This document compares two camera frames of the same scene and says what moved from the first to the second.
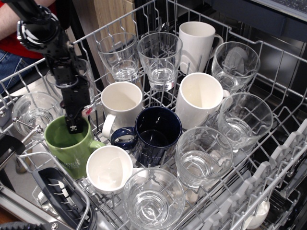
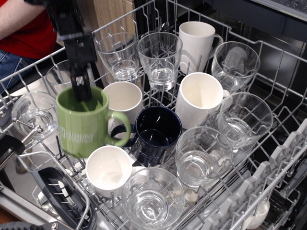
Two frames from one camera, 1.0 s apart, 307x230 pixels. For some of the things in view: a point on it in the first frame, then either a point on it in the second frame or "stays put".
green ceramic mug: x=72 y=152 → x=84 y=124
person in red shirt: x=16 y=58 stays put
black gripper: x=76 y=95 → x=80 y=51
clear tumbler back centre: x=160 y=52 stays put
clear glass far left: x=31 y=112 stays put
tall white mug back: x=198 y=43 stays put
